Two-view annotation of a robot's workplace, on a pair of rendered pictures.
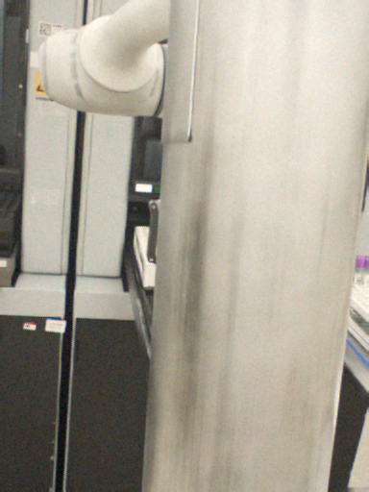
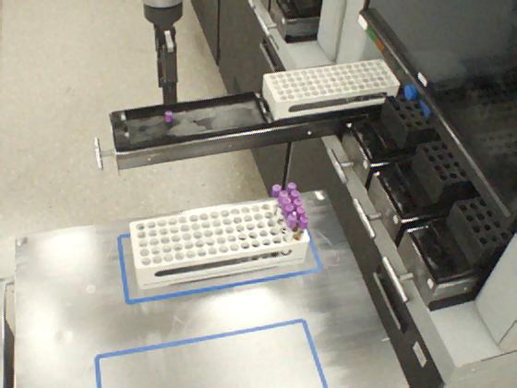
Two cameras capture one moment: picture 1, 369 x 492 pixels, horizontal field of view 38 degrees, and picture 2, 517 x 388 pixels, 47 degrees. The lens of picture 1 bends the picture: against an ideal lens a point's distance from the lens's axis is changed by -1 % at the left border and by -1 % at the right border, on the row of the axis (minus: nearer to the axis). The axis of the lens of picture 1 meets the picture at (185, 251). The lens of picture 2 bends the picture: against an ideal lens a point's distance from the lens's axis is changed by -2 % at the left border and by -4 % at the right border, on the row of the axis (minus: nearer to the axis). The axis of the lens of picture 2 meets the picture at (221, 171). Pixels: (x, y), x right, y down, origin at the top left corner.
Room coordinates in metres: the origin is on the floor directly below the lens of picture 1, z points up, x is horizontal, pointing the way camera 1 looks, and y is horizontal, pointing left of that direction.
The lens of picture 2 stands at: (0.90, -1.01, 1.71)
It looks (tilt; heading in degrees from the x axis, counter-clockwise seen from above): 47 degrees down; 86
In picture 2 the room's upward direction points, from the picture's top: 2 degrees clockwise
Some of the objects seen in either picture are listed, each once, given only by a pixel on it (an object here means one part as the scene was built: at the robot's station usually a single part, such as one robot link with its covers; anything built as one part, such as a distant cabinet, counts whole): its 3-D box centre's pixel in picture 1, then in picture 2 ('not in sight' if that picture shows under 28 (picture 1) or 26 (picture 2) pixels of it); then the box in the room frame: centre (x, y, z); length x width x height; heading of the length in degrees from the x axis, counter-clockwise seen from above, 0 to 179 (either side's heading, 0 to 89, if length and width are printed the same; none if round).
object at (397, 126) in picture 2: not in sight; (397, 123); (1.34, -0.07, 0.85); 0.12 x 0.02 x 0.06; 102
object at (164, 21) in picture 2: not in sight; (163, 18); (0.85, 0.00, 1.06); 0.08 x 0.07 x 0.09; 102
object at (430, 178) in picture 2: not in sight; (430, 174); (1.37, -0.22, 0.85); 0.12 x 0.02 x 0.06; 101
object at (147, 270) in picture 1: (159, 257); (330, 90); (1.21, 0.06, 0.83); 0.30 x 0.10 x 0.06; 12
